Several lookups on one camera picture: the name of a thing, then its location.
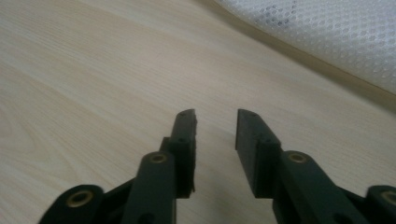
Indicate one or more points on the white mesh bag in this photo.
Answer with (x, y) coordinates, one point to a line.
(327, 34)

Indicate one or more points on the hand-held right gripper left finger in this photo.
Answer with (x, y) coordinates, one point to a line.
(183, 149)

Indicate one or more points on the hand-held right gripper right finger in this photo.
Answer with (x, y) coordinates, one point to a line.
(255, 155)

